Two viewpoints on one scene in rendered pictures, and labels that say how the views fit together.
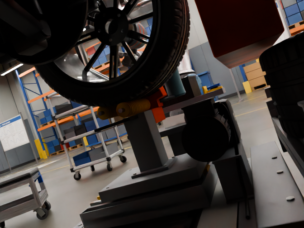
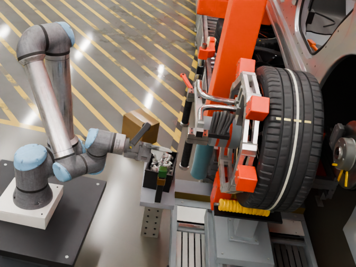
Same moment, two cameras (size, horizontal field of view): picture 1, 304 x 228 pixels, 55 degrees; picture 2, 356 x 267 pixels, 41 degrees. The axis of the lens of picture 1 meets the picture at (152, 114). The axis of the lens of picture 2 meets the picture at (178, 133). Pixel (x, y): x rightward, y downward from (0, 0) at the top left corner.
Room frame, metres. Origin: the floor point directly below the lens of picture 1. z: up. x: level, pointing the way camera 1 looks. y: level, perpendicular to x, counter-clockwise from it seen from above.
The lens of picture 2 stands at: (2.35, 1.59, 2.07)
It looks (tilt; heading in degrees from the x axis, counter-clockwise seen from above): 35 degrees down; 246
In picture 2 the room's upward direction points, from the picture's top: 11 degrees clockwise
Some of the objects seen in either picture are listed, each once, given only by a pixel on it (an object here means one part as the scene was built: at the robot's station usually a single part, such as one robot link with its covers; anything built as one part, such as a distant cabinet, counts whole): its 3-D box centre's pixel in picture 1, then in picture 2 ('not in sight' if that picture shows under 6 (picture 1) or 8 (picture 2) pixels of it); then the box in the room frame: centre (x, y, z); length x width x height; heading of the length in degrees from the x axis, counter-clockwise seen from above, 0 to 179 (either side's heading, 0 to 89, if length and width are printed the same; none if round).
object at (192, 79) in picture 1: (178, 90); (160, 168); (1.62, -0.18, 0.51); 0.20 x 0.14 x 0.13; 63
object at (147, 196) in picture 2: (186, 102); (159, 177); (1.62, -0.20, 0.44); 0.43 x 0.17 x 0.03; 71
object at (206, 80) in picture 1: (205, 92); not in sight; (7.36, -1.45, 0.49); 0.64 x 0.54 x 0.97; 161
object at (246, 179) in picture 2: not in sight; (245, 178); (1.45, 0.30, 0.85); 0.09 x 0.08 x 0.07; 71
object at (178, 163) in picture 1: (148, 146); (246, 219); (1.19, 0.06, 0.32); 0.40 x 0.30 x 0.28; 71
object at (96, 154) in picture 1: (87, 129); not in sight; (3.31, 0.75, 0.50); 0.54 x 0.42 x 1.00; 71
